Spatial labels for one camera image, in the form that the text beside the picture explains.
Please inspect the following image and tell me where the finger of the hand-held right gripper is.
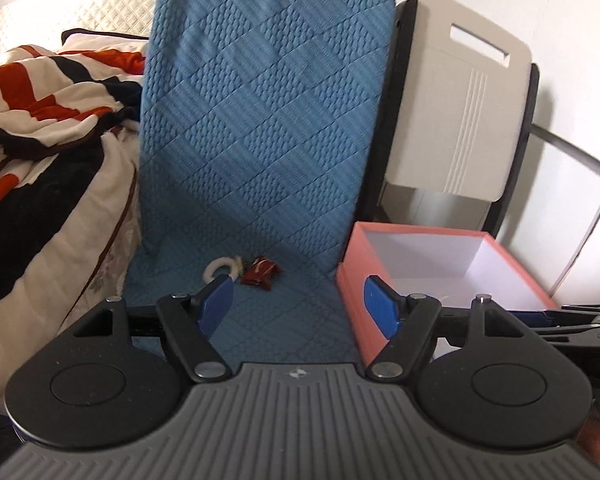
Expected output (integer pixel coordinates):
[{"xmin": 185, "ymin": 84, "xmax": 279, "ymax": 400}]
[
  {"xmin": 510, "ymin": 310, "xmax": 600, "ymax": 351},
  {"xmin": 560, "ymin": 303, "xmax": 600, "ymax": 322}
]

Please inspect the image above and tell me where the pink cardboard box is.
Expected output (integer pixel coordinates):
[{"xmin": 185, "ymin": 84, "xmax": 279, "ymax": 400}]
[{"xmin": 336, "ymin": 221, "xmax": 573, "ymax": 363}]

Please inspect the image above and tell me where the red snack packet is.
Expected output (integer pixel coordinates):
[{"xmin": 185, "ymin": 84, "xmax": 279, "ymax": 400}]
[{"xmin": 240, "ymin": 256, "xmax": 284, "ymax": 292}]

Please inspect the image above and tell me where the grey metal bed rail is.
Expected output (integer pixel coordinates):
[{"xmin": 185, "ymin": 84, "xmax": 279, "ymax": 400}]
[{"xmin": 530, "ymin": 125, "xmax": 600, "ymax": 301}]

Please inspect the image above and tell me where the floral cream bedding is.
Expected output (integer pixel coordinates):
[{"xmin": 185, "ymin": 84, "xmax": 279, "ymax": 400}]
[{"xmin": 0, "ymin": 130, "xmax": 141, "ymax": 401}]

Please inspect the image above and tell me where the white quilted headboard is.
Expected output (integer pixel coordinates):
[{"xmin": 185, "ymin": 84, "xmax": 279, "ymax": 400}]
[{"xmin": 0, "ymin": 0, "xmax": 163, "ymax": 58}]

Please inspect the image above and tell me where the striped blanket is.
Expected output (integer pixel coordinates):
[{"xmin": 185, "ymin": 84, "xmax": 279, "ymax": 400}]
[{"xmin": 0, "ymin": 42, "xmax": 148, "ymax": 311}]

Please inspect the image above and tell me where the white terry ring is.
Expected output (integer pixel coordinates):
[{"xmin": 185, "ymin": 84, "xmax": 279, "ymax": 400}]
[{"xmin": 202, "ymin": 256, "xmax": 244, "ymax": 286}]

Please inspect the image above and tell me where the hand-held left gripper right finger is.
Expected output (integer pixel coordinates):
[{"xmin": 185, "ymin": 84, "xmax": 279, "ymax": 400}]
[{"xmin": 362, "ymin": 274, "xmax": 531, "ymax": 381}]

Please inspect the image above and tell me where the white pillow dark trim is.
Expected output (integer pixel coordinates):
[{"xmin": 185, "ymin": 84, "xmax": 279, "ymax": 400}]
[{"xmin": 61, "ymin": 29, "xmax": 151, "ymax": 57}]

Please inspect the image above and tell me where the blue quilted mat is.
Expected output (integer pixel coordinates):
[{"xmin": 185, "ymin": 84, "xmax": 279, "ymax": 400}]
[{"xmin": 125, "ymin": 0, "xmax": 398, "ymax": 361}]

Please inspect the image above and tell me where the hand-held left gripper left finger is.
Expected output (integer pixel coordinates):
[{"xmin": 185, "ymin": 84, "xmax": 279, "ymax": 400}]
[{"xmin": 72, "ymin": 274, "xmax": 236, "ymax": 382}]

